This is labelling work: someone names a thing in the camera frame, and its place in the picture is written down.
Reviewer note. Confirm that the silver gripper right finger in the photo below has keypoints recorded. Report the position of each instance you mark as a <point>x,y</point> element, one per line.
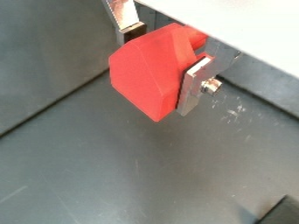
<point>199,77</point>

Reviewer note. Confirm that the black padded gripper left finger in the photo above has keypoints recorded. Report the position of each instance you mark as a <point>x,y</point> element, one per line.
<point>123,15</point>

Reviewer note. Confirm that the red three prong object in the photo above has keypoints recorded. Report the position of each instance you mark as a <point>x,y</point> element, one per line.
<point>147,65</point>

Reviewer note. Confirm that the black curved fixture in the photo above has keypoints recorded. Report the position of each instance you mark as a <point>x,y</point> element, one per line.
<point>283,213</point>

